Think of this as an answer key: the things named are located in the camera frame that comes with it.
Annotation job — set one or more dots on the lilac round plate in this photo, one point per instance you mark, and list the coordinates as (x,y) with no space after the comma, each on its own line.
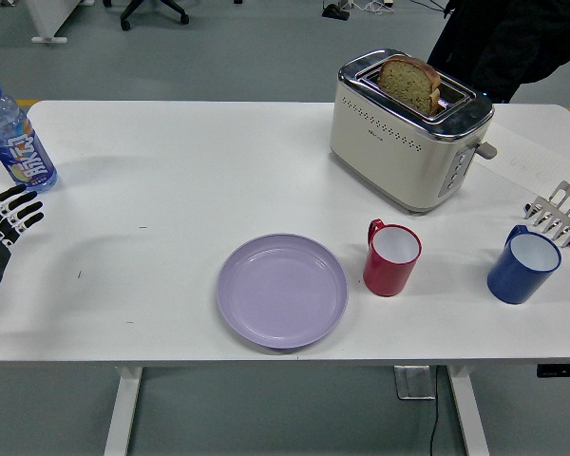
(282,292)

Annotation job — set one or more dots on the clear bottle with blue label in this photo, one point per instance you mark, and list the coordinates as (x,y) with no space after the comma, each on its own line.
(24,157)

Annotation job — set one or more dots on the white desk foot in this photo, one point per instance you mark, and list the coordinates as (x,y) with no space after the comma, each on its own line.
(52,28)

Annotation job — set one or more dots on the black office chair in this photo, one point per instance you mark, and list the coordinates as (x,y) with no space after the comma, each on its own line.
(132,10)

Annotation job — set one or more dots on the red mug with white inside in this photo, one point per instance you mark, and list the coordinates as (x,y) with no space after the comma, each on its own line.
(385,280)

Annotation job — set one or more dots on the cream and chrome toaster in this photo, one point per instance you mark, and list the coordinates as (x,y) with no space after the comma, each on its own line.
(389,157)

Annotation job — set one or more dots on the black device on floor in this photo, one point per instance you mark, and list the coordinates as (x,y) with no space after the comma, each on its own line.
(335,12)

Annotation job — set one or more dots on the brown bread slice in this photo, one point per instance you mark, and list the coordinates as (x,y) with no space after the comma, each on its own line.
(404,81)

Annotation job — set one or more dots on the blue mug with white inside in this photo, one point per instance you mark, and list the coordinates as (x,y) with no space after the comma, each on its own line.
(508,282)

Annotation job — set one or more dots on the white paper sheet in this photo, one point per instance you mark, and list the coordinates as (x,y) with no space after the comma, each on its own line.
(527,157)

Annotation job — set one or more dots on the person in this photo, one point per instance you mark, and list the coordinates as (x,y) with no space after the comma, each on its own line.
(503,38)

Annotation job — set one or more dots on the silver metal toast rack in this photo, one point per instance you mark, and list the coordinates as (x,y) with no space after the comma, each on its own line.
(558,221)

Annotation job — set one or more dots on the black table control panel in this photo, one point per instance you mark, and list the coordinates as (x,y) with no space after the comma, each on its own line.
(563,370)

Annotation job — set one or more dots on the grey metal table bracket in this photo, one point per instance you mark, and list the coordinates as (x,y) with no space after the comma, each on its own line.
(408,385)

